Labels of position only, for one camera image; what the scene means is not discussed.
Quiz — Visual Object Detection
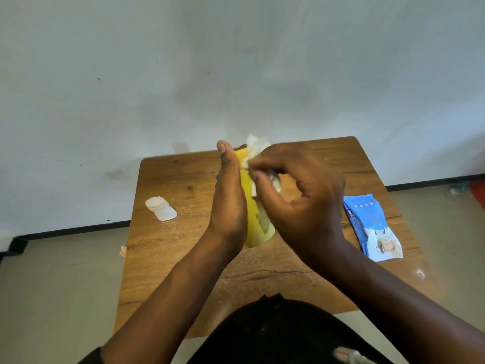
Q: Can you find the person's right hand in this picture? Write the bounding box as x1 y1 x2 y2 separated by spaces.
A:
248 142 348 279

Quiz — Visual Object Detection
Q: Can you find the person's left hand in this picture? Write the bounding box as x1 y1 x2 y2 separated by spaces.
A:
206 140 249 258

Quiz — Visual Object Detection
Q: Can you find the yellow bottle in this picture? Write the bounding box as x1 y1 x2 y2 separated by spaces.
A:
234 147 276 249

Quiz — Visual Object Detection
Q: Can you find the white bottle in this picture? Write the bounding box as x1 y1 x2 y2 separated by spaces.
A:
145 196 178 222

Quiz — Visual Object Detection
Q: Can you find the white wipe cloth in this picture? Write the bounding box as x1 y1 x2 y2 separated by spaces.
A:
241 133 283 198

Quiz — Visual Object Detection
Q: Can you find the blue wet wipes pack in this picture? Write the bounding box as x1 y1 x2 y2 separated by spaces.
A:
343 193 404 262

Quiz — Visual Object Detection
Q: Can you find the person's left forearm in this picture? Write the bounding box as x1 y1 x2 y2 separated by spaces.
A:
100 233 232 364

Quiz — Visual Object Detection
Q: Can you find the person's right forearm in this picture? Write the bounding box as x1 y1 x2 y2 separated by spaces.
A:
322 242 485 364

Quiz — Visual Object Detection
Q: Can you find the person's black clothing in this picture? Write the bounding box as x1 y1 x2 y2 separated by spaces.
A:
77 293 395 364

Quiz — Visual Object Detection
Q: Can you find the wooden table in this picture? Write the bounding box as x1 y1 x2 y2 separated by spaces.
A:
113 136 442 340

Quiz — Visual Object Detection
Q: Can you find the green white floor litter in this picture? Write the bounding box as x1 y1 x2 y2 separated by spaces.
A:
446 182 470 198

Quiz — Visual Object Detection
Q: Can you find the red floor object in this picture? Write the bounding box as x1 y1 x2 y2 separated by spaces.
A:
469 180 485 209

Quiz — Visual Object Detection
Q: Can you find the black floor block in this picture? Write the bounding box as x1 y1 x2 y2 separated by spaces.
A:
7 237 29 255

